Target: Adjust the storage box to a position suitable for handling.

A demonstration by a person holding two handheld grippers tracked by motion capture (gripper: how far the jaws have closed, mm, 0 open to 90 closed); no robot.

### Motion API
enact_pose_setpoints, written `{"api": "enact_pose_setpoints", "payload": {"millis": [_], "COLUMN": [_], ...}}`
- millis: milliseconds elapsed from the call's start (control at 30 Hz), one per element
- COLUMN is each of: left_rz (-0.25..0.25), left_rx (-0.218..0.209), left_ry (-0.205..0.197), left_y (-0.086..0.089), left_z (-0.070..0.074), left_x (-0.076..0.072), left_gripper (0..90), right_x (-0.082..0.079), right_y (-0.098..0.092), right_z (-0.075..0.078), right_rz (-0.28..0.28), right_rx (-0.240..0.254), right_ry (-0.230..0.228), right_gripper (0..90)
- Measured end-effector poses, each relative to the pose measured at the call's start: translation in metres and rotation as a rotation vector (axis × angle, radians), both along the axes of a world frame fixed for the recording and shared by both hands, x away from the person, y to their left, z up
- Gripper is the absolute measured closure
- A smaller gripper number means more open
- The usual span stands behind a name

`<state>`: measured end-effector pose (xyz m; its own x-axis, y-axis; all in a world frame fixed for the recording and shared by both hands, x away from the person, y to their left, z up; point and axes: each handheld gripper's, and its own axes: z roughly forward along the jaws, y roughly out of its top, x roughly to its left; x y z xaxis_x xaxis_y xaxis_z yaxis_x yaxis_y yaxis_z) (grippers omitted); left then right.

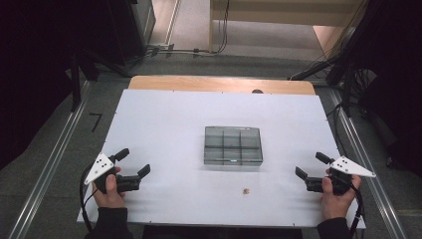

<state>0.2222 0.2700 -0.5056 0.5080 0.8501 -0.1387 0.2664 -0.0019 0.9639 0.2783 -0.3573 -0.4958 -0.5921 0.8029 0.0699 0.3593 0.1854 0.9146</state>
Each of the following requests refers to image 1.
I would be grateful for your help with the metal floor rail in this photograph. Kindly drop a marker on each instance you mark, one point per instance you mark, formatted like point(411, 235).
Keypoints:
point(368, 172)
point(53, 166)

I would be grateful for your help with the dark cabinet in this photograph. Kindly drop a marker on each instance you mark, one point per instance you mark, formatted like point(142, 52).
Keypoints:
point(139, 26)

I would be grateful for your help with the light wooden shelf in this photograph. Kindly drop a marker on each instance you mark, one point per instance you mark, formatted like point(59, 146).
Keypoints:
point(282, 13)

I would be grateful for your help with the person's left hand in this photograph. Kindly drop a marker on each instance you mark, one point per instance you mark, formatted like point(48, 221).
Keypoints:
point(111, 195)

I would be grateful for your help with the black tripod stand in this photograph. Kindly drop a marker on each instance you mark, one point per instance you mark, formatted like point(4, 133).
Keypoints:
point(346, 66)

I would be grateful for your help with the dark curtain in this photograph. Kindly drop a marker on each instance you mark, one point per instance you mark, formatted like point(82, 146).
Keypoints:
point(33, 66)
point(398, 83)

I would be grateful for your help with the white board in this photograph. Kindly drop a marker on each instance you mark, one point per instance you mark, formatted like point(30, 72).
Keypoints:
point(166, 116)

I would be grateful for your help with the black metal stand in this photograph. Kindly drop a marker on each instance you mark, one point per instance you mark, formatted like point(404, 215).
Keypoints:
point(75, 83)

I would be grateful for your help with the wooden table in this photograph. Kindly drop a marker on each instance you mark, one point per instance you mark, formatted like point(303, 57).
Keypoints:
point(215, 84)

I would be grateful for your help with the person's right hand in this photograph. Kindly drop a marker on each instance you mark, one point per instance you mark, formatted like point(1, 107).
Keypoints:
point(335, 202)

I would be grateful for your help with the small brown bead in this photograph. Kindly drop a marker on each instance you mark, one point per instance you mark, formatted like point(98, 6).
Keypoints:
point(246, 191)

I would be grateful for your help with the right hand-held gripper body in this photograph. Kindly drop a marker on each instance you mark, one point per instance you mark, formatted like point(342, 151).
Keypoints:
point(348, 167)

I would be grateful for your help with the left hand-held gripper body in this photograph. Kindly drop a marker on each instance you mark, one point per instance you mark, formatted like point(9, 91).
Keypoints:
point(99, 167)

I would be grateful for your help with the clear plastic compartment box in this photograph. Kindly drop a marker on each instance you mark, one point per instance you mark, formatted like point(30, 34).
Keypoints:
point(232, 146)

